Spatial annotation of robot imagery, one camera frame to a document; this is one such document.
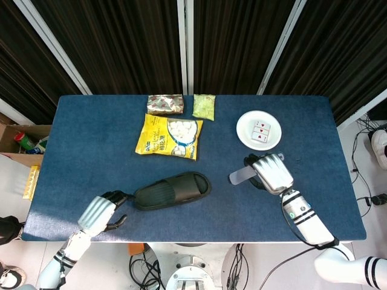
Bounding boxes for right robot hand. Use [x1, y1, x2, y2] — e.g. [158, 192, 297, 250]
[244, 153, 295, 195]

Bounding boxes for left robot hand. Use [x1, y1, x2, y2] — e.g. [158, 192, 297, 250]
[77, 190, 128, 237]

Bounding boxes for dark brown rubber slipper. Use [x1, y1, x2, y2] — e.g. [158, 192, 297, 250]
[132, 171, 213, 211]

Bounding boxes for playing cards stack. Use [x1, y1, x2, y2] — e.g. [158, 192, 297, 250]
[250, 119, 273, 144]

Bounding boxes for white round plate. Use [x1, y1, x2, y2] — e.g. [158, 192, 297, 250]
[236, 110, 283, 151]

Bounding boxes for orange floor object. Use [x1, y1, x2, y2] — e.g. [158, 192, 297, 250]
[128, 242, 146, 258]

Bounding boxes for blue felt table cloth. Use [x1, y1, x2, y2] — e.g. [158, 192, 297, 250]
[21, 94, 367, 243]

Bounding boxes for yellow flat package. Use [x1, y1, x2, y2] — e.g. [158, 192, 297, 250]
[22, 164, 42, 201]

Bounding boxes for white blue bottle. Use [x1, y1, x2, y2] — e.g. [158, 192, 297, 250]
[30, 136, 50, 155]

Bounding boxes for yellow marshmallow bag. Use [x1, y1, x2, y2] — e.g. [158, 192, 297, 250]
[134, 113, 204, 162]

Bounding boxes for pale green snack packet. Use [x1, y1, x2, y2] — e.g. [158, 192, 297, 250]
[192, 94, 216, 122]

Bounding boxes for green bottle red cap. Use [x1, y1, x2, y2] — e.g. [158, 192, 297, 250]
[14, 132, 36, 152]

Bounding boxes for black white sneaker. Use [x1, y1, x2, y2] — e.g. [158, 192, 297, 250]
[0, 262, 27, 288]

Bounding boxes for robot torso base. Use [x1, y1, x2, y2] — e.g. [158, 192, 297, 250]
[148, 242, 240, 290]

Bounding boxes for brown cardboard box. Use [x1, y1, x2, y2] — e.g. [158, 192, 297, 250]
[0, 123, 53, 168]

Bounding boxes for silver red-print packet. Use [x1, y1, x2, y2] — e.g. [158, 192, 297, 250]
[146, 94, 185, 116]

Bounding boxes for dark pleated curtain panel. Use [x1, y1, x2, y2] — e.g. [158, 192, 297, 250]
[0, 0, 83, 125]
[262, 0, 387, 126]
[192, 0, 293, 95]
[30, 0, 186, 95]

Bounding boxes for black floor cable bundle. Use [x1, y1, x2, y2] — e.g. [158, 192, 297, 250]
[128, 253, 166, 290]

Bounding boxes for white frame post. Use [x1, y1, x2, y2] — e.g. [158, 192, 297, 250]
[256, 0, 304, 95]
[11, 0, 93, 96]
[176, 0, 195, 95]

